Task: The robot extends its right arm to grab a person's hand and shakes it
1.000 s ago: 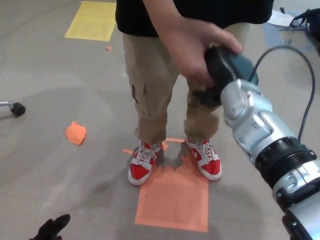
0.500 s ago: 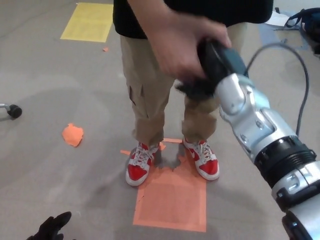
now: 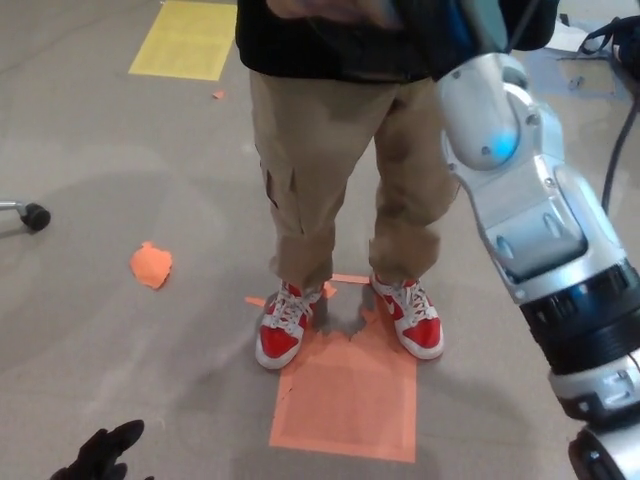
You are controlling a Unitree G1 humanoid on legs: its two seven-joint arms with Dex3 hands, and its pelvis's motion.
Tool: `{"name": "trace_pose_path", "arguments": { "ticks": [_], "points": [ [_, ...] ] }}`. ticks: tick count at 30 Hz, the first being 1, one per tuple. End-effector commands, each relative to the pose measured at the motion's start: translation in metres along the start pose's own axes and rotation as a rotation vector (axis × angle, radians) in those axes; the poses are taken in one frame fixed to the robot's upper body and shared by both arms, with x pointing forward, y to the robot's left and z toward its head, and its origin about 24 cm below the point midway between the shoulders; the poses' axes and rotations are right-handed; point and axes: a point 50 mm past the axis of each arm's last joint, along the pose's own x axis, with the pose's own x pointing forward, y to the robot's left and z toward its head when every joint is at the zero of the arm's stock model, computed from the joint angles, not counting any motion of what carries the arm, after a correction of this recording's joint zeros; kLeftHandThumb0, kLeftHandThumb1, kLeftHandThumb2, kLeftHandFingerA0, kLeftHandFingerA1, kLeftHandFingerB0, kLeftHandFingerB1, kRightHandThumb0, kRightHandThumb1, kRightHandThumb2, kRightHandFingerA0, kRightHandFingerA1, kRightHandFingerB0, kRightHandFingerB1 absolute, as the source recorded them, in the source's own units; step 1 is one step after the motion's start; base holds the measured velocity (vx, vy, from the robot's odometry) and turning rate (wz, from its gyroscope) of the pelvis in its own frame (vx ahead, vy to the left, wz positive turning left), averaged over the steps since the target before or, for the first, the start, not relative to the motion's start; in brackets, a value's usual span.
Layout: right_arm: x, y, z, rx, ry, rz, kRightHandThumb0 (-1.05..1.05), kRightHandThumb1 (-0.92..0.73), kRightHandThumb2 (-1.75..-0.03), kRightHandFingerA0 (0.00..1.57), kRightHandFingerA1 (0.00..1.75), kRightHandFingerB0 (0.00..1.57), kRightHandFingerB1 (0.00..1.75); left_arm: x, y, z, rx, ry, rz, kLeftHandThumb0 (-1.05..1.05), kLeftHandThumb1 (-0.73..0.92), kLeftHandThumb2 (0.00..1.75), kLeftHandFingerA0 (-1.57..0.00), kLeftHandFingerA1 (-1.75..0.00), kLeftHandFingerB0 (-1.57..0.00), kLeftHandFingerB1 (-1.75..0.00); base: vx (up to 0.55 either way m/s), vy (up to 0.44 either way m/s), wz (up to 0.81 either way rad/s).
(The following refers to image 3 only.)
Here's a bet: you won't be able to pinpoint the crumpled orange tape wad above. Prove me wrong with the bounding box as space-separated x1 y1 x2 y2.
129 241 175 291

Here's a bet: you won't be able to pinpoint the dark blue backpack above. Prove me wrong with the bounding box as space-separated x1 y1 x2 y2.
579 16 640 109

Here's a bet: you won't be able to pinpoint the red white sneaker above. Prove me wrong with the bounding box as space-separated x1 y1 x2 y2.
369 272 445 360
255 279 325 370

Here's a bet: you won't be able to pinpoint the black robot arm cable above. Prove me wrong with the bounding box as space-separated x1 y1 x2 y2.
503 0 640 209

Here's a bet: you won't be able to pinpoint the blue tape floor square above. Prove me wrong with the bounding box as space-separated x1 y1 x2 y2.
527 49 634 104

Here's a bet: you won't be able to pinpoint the silver chair base leg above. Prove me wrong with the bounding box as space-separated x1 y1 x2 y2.
0 198 29 236

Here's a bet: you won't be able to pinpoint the white paper sheet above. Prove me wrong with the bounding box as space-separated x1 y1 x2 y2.
544 17 594 51

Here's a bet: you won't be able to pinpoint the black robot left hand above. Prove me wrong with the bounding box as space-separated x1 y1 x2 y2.
49 419 146 480

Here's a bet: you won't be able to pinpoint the red white left sneaker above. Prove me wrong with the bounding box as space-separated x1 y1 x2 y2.
369 272 445 360

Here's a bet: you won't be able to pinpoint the red white right sneaker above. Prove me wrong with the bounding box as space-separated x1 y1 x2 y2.
255 279 325 370

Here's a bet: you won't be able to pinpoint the person's bare right hand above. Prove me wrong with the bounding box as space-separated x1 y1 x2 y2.
265 0 376 24

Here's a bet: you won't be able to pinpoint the khaki cargo pants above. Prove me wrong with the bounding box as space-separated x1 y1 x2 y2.
248 67 459 291

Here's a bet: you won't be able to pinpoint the yellow tape floor square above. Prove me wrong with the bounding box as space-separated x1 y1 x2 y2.
128 1 239 82

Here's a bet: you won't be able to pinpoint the orange tape floor square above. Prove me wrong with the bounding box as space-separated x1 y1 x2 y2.
268 273 419 464

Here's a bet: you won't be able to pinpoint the black shirt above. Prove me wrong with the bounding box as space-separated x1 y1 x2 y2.
234 0 556 84

